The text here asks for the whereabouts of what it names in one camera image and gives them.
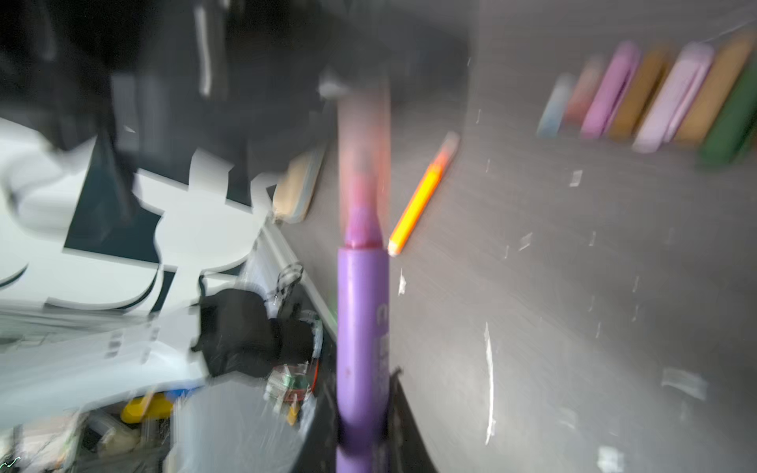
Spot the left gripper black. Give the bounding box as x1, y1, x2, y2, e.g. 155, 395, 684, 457
105, 0, 468, 196

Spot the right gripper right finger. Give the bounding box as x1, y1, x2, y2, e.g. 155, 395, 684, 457
386, 369, 438, 473

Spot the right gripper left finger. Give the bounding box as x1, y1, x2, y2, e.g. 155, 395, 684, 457
298, 378, 339, 473

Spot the clear purple highlighter cap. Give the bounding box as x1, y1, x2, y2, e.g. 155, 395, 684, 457
337, 82, 392, 248

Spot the purple highlighter pen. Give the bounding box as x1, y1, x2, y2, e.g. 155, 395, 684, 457
336, 197, 390, 472

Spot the clear red highlighter cap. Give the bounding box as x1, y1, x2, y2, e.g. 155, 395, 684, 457
564, 55, 606, 125

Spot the bright pink pen cap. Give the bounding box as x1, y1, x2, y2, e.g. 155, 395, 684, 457
581, 41, 642, 139

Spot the light brown pen cap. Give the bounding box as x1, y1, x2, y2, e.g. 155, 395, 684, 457
607, 45, 672, 142

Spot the lilac pen cap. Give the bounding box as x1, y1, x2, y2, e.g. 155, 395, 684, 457
632, 43, 715, 154

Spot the green pen cap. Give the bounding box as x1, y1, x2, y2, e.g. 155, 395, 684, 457
699, 63, 756, 168

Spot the tan pen cap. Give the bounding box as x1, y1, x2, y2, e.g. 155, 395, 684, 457
674, 32, 756, 147

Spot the orange highlighter pen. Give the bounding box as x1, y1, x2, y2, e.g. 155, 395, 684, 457
388, 132, 461, 256

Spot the beige sponge block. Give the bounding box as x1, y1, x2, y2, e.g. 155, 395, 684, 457
272, 146, 325, 224

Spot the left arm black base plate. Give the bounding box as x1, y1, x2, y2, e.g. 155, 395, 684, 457
191, 289, 315, 378

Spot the aluminium frame front rail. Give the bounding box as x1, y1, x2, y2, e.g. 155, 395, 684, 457
241, 220, 337, 341

